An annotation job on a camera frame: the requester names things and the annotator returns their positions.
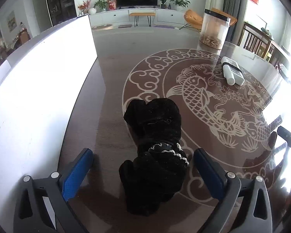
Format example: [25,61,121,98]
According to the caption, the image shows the orange lounge chair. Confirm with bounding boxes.
[180,8,237,32]

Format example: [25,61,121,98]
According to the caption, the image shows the clear jar with black lid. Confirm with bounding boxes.
[199,9,231,50]

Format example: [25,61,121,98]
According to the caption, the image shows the black display shelf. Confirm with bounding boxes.
[46,0,77,26]

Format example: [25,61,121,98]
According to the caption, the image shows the small wooden bench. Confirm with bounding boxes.
[129,11,157,28]

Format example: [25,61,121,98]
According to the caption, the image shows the large white storage bin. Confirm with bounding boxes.
[0,15,97,232]

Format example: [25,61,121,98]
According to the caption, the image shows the green potted plant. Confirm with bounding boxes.
[170,0,190,11]

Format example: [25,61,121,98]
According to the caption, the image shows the white tv cabinet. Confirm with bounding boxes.
[89,8,185,27]

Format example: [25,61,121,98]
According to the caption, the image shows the red flowers in vase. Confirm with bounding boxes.
[78,0,91,15]

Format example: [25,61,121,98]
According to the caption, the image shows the wooden dining chair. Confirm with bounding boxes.
[238,22,273,60]

